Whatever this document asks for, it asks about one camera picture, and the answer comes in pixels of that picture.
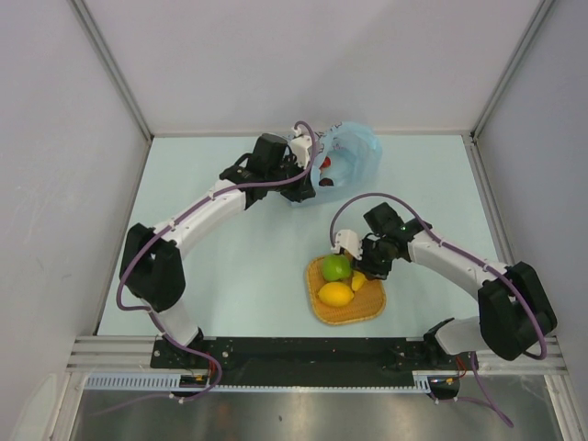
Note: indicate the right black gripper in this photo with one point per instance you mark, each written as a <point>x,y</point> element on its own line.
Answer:
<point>367,268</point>

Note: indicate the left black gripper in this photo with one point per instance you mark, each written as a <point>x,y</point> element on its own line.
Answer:
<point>302,191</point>

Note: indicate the yellow fake lemon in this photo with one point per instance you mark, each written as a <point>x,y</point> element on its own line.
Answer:
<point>358,280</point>
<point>336,294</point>

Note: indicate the green fake lime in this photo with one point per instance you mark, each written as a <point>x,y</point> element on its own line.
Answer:
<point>336,267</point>

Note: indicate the woven bamboo tray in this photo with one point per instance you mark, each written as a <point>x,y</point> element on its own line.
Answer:
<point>368,303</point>

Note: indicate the light blue plastic bag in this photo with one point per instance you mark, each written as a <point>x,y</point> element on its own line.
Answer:
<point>355,153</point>

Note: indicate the dark red fake plum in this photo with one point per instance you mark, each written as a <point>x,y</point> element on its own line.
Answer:
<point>326,182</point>

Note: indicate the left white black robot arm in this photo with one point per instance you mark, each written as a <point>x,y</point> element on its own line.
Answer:
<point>152,262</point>

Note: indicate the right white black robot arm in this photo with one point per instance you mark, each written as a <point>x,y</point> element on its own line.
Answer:
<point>514,312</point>

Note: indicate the red cherry tomato bunch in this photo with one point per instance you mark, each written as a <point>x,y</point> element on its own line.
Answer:
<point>326,163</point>

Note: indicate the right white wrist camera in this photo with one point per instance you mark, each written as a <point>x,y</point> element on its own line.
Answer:
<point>348,241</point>

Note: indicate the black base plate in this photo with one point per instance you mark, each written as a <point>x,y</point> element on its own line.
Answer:
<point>317,363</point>

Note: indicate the white slotted cable duct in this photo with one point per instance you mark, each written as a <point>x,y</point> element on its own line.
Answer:
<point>147,382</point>

